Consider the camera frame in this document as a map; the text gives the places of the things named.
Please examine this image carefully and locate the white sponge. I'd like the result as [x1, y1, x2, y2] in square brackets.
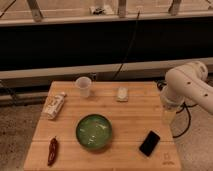
[117, 87, 128, 102]

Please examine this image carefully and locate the green ceramic bowl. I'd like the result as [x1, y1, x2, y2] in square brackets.
[76, 114, 112, 150]

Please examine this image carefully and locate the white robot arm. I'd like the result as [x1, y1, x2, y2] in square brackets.
[160, 61, 213, 125]

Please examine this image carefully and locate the black smartphone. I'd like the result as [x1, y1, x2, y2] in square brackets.
[139, 131, 160, 157]

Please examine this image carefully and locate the clear plastic cup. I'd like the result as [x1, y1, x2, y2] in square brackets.
[75, 77, 92, 98]

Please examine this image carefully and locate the dried red chili pepper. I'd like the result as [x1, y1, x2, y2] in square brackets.
[47, 138, 58, 166]

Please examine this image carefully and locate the black floor cable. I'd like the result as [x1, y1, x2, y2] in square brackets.
[156, 79, 200, 139]

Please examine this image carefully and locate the black hanging cable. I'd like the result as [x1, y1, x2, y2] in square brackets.
[111, 9, 142, 81]

